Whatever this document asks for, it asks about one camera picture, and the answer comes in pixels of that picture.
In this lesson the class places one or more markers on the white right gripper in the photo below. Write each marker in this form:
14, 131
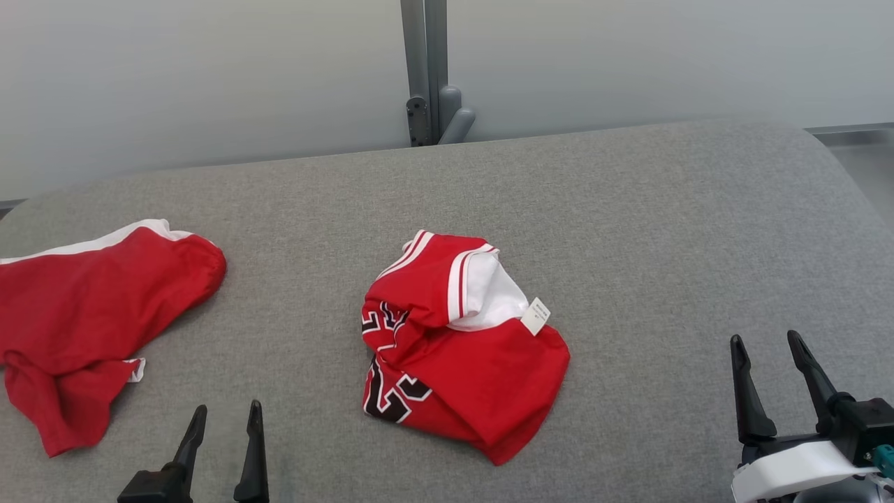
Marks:
789, 468

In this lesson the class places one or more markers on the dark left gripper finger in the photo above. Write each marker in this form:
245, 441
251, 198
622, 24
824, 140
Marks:
254, 468
191, 447

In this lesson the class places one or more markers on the red shorts with white stripe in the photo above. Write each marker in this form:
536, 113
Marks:
91, 314

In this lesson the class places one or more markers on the red jersey with black numbers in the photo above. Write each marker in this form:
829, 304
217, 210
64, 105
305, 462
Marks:
475, 370

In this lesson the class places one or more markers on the grey fabric sofa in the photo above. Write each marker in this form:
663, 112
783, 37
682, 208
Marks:
628, 279

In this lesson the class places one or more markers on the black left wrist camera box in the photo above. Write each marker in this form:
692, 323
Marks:
154, 487

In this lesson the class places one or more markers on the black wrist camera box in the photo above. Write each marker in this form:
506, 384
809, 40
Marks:
866, 426
154, 487

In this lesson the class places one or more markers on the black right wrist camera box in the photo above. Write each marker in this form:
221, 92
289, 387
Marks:
866, 426

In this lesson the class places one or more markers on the black perforated bracket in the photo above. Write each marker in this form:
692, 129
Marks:
418, 122

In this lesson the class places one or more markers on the grey metal post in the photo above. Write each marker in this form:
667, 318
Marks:
422, 49

